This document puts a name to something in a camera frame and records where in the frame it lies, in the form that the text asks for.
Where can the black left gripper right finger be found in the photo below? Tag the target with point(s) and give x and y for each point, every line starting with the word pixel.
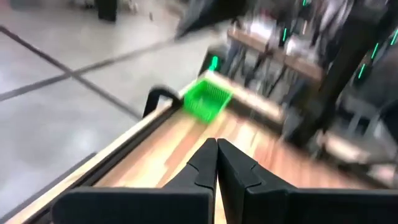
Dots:
pixel 280 205

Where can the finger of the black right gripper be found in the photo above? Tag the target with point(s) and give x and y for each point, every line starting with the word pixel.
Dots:
pixel 214 14

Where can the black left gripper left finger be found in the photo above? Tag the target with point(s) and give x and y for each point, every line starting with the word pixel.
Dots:
pixel 140 205

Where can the black computer tower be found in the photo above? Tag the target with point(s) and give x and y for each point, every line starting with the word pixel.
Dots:
pixel 214 62

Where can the green plastic basket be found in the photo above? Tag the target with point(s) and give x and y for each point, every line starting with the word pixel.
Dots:
pixel 205 99

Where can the wooden-top robot station table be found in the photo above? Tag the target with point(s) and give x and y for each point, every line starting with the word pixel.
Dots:
pixel 298 63

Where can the black floor cabinet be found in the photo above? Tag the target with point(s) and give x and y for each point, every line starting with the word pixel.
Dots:
pixel 107 9

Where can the black aluminium table frame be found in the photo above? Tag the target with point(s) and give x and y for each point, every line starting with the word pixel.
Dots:
pixel 150 102

